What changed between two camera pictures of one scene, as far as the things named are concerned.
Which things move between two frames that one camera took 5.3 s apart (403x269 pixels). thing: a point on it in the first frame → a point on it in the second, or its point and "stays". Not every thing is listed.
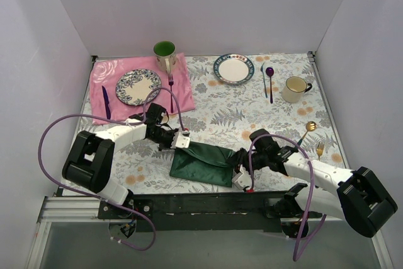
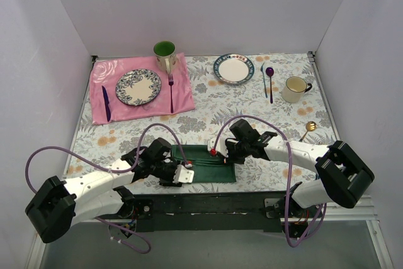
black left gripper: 170,142 → 170,174
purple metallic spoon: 269,71 stays
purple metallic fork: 171,82 stays
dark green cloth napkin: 204,162 stays
